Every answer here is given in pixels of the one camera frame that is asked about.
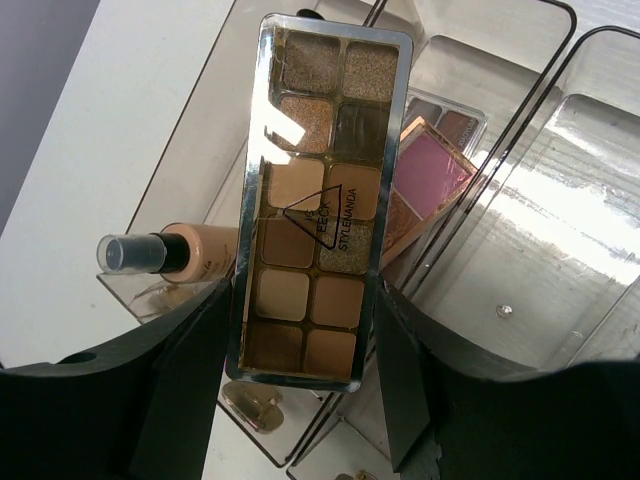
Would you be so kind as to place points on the mauve eyeshadow palette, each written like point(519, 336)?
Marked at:
point(460, 124)

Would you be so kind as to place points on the clear left organizer bin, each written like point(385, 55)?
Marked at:
point(199, 176)

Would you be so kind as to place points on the clear right organizer bin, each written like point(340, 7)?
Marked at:
point(540, 265)

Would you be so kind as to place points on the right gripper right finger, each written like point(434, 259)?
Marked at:
point(456, 411)

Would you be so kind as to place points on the clear organizer bin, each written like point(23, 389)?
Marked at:
point(199, 176)
point(540, 265)
point(488, 55)

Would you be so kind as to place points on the pink blush palette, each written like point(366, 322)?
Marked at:
point(430, 176)

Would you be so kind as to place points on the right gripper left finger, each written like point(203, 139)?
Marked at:
point(139, 406)

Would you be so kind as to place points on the brown eyeshadow palette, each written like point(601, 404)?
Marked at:
point(327, 105)

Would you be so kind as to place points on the clear middle organizer bin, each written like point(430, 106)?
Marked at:
point(488, 55)

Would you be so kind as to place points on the round foundation bottle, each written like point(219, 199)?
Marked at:
point(181, 253)

